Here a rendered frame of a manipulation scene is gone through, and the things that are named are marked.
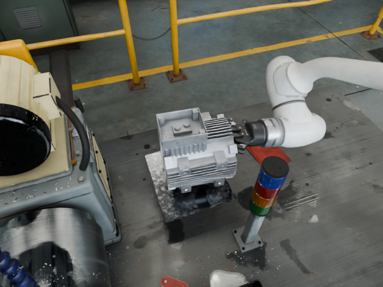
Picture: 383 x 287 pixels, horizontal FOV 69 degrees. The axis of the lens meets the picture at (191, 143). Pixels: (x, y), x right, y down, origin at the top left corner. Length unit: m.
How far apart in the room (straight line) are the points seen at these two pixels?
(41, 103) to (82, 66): 2.52
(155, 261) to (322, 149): 0.81
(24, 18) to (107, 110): 1.28
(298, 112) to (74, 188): 0.65
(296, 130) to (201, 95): 1.86
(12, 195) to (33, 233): 0.12
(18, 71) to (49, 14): 2.57
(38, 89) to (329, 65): 0.72
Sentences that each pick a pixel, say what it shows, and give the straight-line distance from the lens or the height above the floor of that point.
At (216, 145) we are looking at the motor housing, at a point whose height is 1.13.
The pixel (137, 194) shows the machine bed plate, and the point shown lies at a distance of 1.08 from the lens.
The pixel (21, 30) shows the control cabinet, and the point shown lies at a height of 0.32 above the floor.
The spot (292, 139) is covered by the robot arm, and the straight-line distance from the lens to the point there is 0.87.
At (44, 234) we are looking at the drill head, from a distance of 0.68.
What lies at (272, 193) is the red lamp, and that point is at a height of 1.14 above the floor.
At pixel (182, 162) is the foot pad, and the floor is 1.13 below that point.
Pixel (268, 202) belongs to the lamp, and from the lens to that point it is 0.73.
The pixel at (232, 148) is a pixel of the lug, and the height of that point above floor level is 1.14.
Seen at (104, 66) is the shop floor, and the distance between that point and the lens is 3.17.
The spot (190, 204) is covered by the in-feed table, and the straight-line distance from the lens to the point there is 0.91.
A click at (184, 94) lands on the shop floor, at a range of 2.68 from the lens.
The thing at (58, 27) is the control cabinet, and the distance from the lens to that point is 3.39.
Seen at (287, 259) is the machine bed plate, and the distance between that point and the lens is 1.02.
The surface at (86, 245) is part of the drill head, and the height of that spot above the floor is 1.11.
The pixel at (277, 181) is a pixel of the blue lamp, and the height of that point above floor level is 1.20.
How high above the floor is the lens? 1.73
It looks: 50 degrees down
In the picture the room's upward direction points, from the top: straight up
